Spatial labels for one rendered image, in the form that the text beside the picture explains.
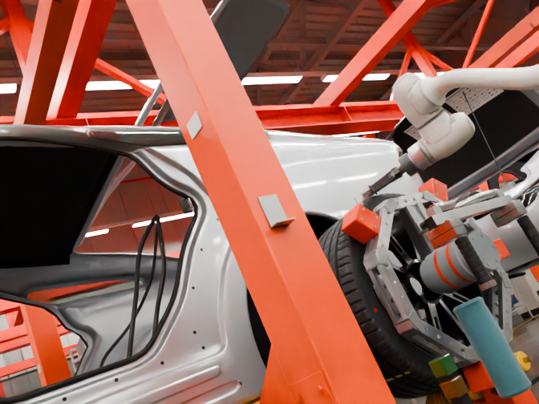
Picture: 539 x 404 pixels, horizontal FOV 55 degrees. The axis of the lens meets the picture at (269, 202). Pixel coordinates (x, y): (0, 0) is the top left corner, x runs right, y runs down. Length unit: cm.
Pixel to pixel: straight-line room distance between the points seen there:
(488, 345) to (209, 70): 107
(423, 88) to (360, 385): 89
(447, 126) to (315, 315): 76
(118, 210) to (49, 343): 872
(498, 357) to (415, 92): 79
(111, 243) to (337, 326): 1088
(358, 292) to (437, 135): 55
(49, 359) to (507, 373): 300
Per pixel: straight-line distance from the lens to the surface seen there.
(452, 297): 186
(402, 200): 174
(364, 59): 567
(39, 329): 392
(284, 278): 126
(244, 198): 132
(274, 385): 144
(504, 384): 156
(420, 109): 169
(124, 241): 1212
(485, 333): 154
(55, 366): 387
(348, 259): 159
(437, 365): 127
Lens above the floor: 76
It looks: 18 degrees up
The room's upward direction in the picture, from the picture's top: 25 degrees counter-clockwise
